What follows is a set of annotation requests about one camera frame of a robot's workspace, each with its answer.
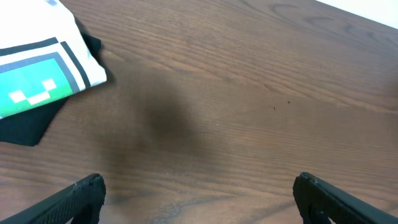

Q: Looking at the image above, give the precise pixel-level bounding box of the white folded pixel-print t-shirt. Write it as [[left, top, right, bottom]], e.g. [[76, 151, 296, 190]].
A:
[[1, 0, 107, 118]]

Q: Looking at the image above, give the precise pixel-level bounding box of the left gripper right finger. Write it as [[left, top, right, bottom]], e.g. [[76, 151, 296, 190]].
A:
[[293, 172, 397, 224]]

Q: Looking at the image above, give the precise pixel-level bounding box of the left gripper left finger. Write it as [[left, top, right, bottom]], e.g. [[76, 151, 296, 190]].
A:
[[1, 174, 106, 224]]

